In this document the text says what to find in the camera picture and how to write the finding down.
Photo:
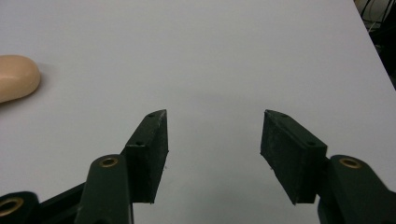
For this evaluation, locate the beige oval soap bar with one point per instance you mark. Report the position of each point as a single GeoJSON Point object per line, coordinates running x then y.
{"type": "Point", "coordinates": [15, 77]}

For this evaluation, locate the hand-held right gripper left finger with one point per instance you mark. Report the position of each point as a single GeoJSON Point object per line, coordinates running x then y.
{"type": "Point", "coordinates": [146, 155]}

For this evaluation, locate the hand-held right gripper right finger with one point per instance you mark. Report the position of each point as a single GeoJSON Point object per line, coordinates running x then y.
{"type": "Point", "coordinates": [289, 158]}

